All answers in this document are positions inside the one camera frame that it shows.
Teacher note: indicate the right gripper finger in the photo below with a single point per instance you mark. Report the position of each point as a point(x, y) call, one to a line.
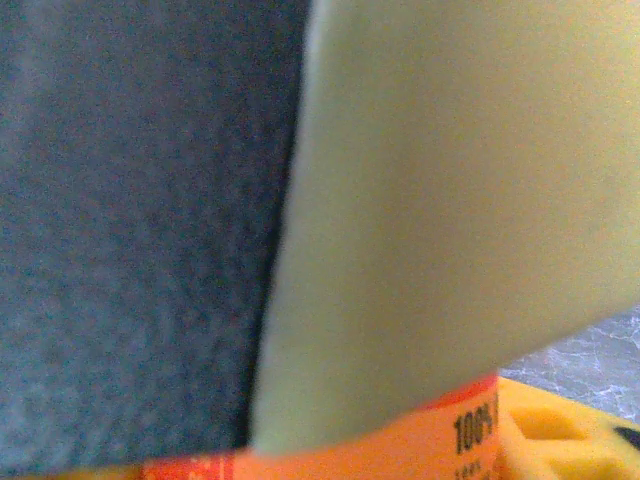
point(550, 450)

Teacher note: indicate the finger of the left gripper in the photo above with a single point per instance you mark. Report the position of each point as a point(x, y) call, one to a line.
point(450, 175)

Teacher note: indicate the orange label plastic bottle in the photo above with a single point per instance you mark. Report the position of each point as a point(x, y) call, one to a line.
point(350, 450)

